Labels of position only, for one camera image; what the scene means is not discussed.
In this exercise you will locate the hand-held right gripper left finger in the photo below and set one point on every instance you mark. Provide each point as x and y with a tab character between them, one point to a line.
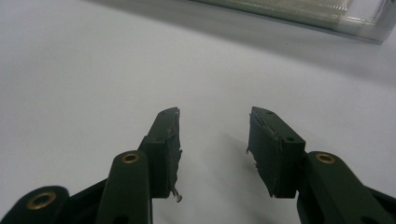
163	152

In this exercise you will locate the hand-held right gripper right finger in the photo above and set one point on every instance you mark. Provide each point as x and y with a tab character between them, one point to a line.
274	155

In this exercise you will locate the metal two-tier shoe rack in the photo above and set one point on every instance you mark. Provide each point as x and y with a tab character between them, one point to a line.
311	15

